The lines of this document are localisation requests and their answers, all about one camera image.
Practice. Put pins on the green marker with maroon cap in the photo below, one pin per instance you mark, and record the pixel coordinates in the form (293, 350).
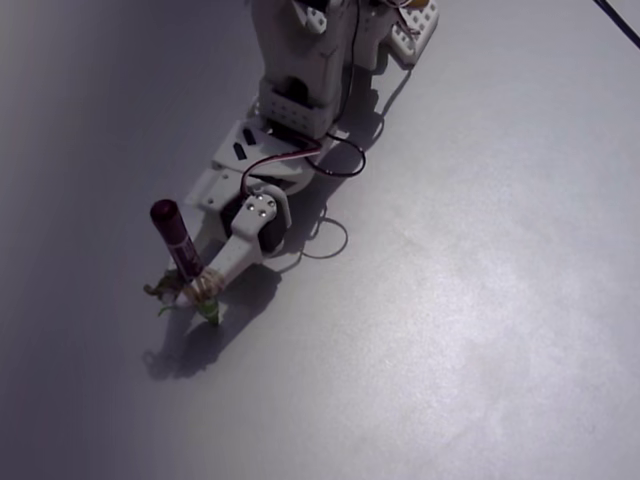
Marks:
(172, 230)

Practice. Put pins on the white fixed gripper finger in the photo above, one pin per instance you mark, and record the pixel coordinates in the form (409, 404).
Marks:
(206, 245)

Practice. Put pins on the tan rubber bands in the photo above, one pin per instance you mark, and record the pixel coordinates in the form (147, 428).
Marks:
(209, 285)

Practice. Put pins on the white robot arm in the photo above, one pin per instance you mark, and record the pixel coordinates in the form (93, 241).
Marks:
(300, 60)

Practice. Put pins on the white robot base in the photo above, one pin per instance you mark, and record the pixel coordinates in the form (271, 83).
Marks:
(415, 30)

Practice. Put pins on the small yellow part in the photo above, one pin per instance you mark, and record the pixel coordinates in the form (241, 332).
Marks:
(419, 3)

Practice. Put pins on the white moving gripper finger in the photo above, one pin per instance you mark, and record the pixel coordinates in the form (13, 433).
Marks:
(250, 225)

